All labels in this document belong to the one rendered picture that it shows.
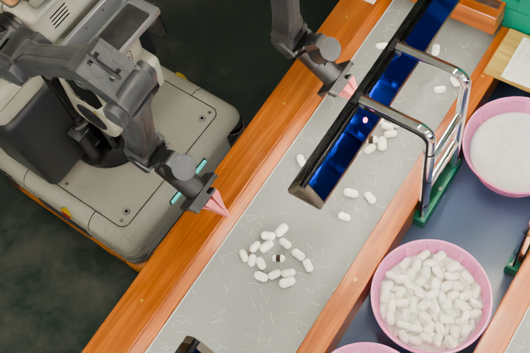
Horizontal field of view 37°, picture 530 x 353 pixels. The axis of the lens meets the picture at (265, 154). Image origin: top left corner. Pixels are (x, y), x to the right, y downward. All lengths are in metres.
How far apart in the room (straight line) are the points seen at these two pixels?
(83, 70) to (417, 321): 0.94
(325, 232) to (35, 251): 1.33
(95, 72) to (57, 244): 1.61
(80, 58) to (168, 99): 1.35
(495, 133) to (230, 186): 0.67
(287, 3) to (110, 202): 1.11
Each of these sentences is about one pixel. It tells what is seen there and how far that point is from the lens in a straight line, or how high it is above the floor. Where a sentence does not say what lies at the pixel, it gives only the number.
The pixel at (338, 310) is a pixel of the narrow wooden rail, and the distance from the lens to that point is 1.80.
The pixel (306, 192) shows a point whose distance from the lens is 1.54.
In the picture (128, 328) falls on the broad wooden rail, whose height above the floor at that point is 0.77.
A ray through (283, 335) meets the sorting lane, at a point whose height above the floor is 0.74.
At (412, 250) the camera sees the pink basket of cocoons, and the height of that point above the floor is 0.74.
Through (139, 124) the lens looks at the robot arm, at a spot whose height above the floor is 1.28.
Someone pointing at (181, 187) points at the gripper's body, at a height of 0.96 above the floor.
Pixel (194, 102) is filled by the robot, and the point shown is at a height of 0.28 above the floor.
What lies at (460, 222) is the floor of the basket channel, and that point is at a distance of 1.98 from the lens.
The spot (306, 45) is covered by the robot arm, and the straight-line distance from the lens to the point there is 1.84.
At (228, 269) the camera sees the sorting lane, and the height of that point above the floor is 0.74.
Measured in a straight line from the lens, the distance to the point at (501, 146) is 2.01.
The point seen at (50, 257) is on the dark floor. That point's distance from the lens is 2.89.
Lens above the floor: 2.49
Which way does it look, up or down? 61 degrees down
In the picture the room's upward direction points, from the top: 17 degrees counter-clockwise
